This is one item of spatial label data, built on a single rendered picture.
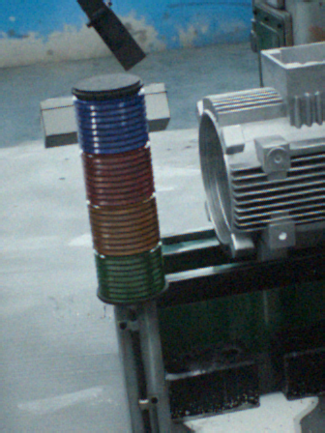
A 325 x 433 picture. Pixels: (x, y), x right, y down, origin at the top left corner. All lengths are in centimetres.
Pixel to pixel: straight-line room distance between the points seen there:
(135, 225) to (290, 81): 36
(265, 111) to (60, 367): 40
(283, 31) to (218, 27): 508
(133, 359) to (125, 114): 23
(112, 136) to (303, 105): 38
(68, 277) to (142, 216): 68
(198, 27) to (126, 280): 596
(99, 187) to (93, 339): 52
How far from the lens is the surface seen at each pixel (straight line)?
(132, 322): 93
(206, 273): 120
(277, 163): 115
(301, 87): 119
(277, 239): 118
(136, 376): 96
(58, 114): 141
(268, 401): 119
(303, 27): 171
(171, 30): 683
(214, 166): 131
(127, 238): 89
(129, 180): 87
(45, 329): 141
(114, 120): 85
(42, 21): 685
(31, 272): 160
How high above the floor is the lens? 142
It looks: 21 degrees down
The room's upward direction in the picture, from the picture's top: 6 degrees counter-clockwise
